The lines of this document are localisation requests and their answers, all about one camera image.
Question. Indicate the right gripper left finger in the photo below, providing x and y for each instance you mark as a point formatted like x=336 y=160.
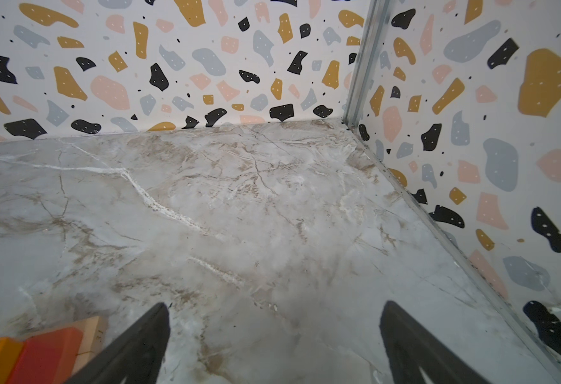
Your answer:
x=135 y=356

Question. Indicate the red wood block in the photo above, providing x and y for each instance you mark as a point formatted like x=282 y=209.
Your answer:
x=48 y=357

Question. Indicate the natural wood block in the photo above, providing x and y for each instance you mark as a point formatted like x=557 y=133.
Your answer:
x=92 y=332

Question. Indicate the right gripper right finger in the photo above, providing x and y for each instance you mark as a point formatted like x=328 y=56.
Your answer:
x=413 y=352

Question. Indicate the right frame aluminium post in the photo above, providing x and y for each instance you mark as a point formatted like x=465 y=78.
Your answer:
x=377 y=23

